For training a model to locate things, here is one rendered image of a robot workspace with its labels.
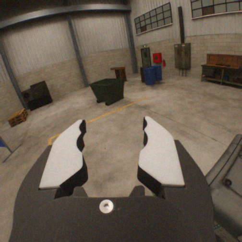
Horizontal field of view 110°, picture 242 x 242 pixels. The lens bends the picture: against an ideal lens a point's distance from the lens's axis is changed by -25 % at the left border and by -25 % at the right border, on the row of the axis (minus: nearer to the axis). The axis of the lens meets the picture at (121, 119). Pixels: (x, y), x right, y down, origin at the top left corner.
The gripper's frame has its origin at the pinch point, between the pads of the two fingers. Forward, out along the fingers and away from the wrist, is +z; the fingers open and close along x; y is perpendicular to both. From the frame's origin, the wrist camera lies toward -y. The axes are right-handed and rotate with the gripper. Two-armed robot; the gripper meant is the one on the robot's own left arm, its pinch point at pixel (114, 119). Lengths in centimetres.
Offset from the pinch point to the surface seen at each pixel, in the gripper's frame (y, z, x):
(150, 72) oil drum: 69, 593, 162
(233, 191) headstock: 27.9, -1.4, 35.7
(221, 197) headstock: 28.7, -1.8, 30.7
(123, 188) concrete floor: 160, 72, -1
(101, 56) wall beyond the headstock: -27, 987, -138
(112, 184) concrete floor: 162, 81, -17
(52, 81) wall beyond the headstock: 104, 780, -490
